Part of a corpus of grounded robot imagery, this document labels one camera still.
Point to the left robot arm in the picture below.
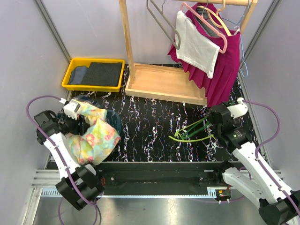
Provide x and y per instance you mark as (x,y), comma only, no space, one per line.
(65,154)

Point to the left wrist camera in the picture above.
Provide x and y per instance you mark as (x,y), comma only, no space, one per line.
(70,108)

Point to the white garment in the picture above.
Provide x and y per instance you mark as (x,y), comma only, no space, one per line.
(195,49)

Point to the teal transparent bin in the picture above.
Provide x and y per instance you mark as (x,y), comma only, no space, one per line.
(113,119)

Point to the green hanger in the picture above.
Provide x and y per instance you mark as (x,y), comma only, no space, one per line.
(193,129)

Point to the yellow plastic tray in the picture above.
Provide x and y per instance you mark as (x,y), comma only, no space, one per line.
(76,62)

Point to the pink hanger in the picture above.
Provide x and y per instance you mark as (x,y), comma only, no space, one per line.
(219,34)

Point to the floral pastel garment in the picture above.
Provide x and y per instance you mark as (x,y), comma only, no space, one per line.
(100,139)

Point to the blue-grey folded cloth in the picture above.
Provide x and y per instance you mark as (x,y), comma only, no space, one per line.
(77,75)

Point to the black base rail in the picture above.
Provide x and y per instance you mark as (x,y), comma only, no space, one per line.
(157,180)

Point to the yellow-green hanger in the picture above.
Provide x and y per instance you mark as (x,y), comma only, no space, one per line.
(177,138)

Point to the wooden hanger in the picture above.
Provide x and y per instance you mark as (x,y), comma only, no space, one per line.
(221,24)

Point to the navy plaid skirt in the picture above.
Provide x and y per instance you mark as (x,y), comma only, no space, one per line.
(87,100)

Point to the black folded cloth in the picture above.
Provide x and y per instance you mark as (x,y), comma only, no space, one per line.
(102,74)

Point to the wooden clothes rack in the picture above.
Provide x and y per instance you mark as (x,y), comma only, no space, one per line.
(168,83)

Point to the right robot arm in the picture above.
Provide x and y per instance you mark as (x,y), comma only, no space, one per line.
(276,202)

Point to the magenta pleated skirt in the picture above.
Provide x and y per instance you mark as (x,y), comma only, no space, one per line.
(218,88)

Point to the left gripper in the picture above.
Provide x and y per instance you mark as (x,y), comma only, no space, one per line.
(78,129)

